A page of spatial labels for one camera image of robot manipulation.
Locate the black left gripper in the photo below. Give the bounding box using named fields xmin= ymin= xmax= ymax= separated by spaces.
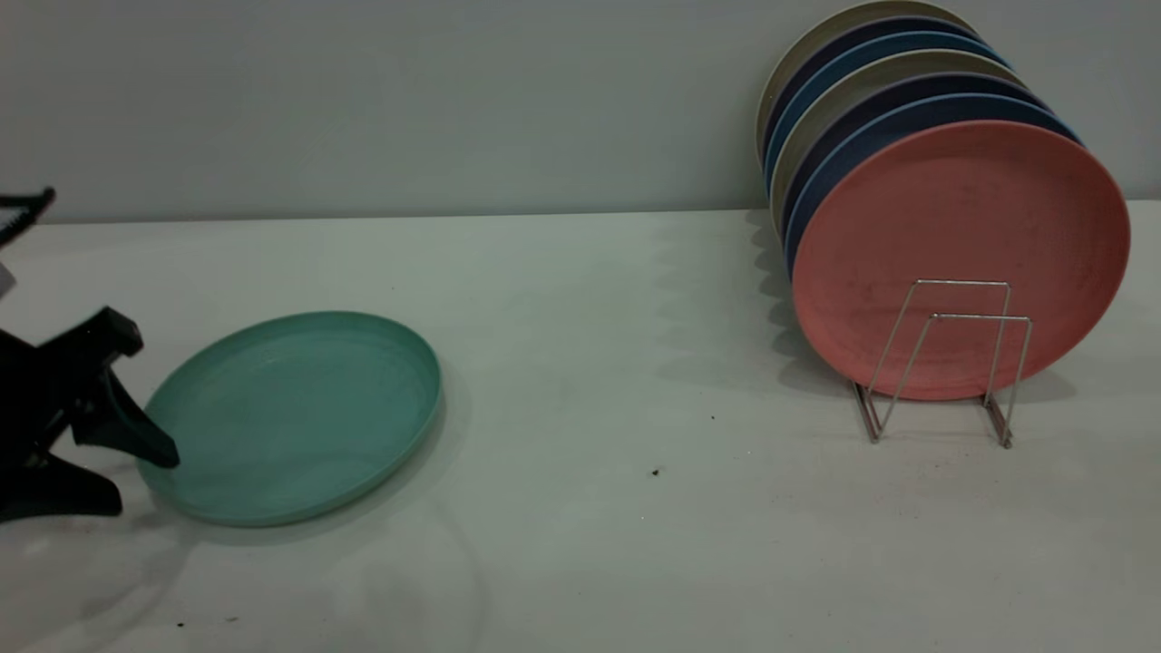
xmin=0 ymin=307 xmax=180 ymax=524

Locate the green round plate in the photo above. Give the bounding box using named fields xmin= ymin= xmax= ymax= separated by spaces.
xmin=136 ymin=311 xmax=444 ymax=529

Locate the dark purple round plate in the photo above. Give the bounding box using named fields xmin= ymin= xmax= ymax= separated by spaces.
xmin=780 ymin=73 xmax=1050 ymax=241
xmin=762 ymin=15 xmax=982 ymax=166

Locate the beige round plate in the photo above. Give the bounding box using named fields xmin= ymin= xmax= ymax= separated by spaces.
xmin=755 ymin=0 xmax=977 ymax=164
xmin=769 ymin=50 xmax=1028 ymax=237

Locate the teal blue round plate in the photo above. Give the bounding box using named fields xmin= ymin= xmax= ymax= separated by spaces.
xmin=764 ymin=32 xmax=1010 ymax=196

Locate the pink round plate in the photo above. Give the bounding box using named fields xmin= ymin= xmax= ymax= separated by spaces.
xmin=791 ymin=121 xmax=1131 ymax=402

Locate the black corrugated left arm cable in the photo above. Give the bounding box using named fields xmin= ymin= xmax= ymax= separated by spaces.
xmin=0 ymin=188 xmax=57 ymax=248

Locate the metal wire plate rack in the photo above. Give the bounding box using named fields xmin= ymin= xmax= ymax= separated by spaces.
xmin=851 ymin=279 xmax=1033 ymax=450

